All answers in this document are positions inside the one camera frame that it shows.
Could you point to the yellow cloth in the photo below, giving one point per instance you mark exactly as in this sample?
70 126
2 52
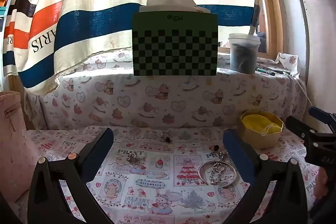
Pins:
254 121

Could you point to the colourful pen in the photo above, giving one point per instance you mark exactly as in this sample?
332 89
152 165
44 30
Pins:
265 71

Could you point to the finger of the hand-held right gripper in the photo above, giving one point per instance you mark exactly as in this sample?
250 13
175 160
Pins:
323 117
299 125

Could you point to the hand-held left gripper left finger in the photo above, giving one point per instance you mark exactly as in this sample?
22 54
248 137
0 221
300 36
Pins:
99 150

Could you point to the pink bag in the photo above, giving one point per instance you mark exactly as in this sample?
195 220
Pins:
13 148

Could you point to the white round charger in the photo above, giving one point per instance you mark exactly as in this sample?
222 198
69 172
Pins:
282 71

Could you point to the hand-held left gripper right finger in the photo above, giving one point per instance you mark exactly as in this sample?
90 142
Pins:
237 155

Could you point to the green checkered tissue box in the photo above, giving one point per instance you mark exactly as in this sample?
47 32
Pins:
173 56

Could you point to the yellow octagonal box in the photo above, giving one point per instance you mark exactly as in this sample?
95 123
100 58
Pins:
262 140

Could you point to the clear plastic tub dark contents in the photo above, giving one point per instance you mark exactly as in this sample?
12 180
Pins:
244 56

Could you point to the silver charm earrings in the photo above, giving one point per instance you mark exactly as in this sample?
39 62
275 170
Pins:
134 157

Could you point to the wooden cabinet panel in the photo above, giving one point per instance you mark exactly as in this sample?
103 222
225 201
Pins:
320 43

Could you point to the silver bangle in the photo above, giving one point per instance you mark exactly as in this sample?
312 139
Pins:
200 173

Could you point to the bear print tablecloth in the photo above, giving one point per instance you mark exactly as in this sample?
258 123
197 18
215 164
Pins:
157 98

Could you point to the person's right hand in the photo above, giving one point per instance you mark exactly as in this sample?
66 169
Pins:
322 183

